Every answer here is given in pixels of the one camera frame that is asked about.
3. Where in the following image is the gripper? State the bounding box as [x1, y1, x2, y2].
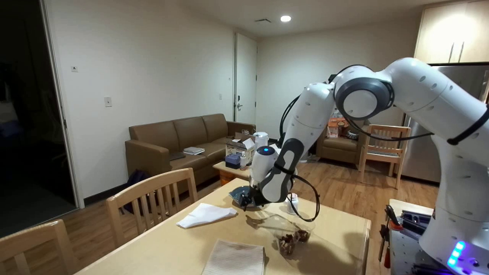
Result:
[241, 186, 271, 211]

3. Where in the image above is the blue bowl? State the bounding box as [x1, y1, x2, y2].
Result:
[229, 186, 254, 209]

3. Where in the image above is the clear plastic cup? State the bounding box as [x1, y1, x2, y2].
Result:
[267, 218, 299, 257]
[293, 218, 316, 244]

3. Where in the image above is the wooden coffee table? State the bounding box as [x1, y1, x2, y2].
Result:
[212, 160, 253, 186]

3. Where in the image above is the white napkin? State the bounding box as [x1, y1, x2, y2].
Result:
[176, 203, 238, 229]

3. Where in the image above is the open cardboard box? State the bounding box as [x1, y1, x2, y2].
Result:
[225, 132, 256, 165]

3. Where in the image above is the striped folded cloth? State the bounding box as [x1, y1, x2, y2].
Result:
[201, 239, 266, 275]

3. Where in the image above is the white round appliance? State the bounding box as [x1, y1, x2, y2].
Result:
[253, 131, 269, 152]

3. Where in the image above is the brown leather sofa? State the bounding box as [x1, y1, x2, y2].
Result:
[125, 113, 256, 188]

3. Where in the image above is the wooden dining chair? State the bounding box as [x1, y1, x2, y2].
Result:
[0, 219, 78, 275]
[106, 168, 199, 248]

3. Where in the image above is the brown armchair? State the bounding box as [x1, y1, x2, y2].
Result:
[316, 119, 370, 165]

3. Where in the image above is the dark backpack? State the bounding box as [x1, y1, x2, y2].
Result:
[122, 170, 158, 215]

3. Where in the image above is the orange printed box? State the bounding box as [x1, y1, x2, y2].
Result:
[327, 117, 350, 139]

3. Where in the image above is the white door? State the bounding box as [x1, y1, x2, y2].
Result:
[234, 33, 258, 125]

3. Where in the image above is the red and black clamp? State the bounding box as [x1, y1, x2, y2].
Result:
[378, 205, 402, 269]

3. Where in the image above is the wooden armchair with cushion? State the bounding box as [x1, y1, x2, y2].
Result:
[358, 124, 411, 189]

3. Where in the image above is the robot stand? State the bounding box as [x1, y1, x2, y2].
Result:
[388, 199, 489, 275]

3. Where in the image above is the stainless steel refrigerator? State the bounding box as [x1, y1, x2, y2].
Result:
[400, 63, 489, 184]

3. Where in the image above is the light wood wall cabinet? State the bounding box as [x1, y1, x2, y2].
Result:
[414, 0, 489, 65]

